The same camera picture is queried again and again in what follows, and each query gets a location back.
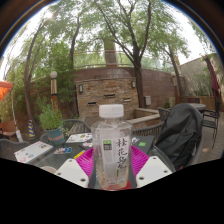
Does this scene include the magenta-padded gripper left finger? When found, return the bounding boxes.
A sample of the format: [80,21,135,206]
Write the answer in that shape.
[54,147,98,189]

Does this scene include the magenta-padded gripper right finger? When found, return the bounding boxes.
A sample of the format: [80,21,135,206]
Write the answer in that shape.
[128,145,174,189]

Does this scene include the clear plastic drink bottle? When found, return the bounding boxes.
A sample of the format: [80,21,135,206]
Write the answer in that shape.
[90,103,134,191]

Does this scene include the yellow marker pen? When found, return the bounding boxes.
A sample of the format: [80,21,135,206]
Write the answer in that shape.
[73,149,87,160]

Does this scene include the dark book with stickers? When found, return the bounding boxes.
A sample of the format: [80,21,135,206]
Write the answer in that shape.
[130,134,156,156]

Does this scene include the small colourful card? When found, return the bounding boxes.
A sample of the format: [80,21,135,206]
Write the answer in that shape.
[54,146,73,155]

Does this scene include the white printed booklet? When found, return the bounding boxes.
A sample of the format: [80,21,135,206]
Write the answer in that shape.
[65,132,93,145]

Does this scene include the flat round red coaster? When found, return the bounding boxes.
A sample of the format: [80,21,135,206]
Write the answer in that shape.
[118,181,134,191]

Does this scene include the white cup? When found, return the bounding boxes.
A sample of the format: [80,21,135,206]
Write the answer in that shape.
[39,165,58,175]

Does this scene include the black backpack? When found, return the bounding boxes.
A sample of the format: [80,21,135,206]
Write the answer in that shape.
[154,103,204,171]

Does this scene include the grey laptop with stickers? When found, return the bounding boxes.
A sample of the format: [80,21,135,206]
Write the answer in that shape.
[13,140,54,164]

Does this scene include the green plant in teal pot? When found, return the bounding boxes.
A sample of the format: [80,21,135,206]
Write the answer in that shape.
[36,99,67,146]

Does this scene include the tall tree with dark trunk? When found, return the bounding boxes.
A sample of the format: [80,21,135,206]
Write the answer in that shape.
[89,0,191,109]

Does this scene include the round dark patio table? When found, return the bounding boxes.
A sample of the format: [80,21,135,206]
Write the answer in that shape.
[186,102,207,113]

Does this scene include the black metal chair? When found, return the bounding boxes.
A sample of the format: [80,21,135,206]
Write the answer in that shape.
[201,99,221,149]

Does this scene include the leaning tree with thin trunk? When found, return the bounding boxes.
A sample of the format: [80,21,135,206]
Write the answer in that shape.
[23,13,68,134]

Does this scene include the closed maroon patio umbrella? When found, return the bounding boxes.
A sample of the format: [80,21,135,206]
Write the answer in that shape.
[204,54,222,102]

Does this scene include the orange canopy tent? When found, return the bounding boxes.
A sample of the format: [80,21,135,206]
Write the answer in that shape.
[0,79,14,103]

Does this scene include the white wall box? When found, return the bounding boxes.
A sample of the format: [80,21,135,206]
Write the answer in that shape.
[144,95,153,107]

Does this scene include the blue yellow striped post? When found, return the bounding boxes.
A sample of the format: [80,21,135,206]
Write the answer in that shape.
[27,119,36,138]

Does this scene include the globe lamp post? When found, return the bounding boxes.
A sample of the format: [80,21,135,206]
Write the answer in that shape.
[49,70,59,111]

